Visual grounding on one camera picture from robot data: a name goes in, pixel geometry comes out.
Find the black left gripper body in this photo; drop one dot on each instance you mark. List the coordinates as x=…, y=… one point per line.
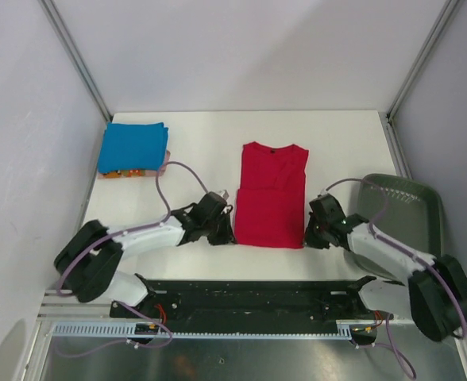
x=217, y=232

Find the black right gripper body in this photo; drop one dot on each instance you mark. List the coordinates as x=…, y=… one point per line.
x=316, y=236

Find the red t shirt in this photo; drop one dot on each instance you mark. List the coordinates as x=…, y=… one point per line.
x=270, y=202

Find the blue t shirt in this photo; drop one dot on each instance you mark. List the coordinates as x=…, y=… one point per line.
x=133, y=147

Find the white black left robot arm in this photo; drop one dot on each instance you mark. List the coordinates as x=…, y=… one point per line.
x=88, y=264

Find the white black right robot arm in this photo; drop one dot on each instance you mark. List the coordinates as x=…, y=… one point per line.
x=429, y=290

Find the dark green plastic tray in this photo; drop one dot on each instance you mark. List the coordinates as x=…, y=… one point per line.
x=413, y=211

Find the folded orange patterned t shirt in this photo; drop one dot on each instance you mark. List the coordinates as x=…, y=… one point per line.
x=134, y=172

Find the aluminium profile crossbar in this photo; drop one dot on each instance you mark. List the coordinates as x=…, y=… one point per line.
x=63, y=308

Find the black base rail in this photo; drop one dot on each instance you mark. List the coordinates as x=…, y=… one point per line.
x=255, y=306

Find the grey slotted cable duct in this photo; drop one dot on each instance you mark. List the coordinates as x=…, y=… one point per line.
x=139, y=330

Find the right aluminium frame post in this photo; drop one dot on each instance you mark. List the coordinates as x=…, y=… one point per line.
x=437, y=32

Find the aluminium frame post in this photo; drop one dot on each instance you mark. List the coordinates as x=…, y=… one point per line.
x=437, y=32
x=59, y=25

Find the left aluminium frame post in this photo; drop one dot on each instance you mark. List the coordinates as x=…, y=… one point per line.
x=59, y=25

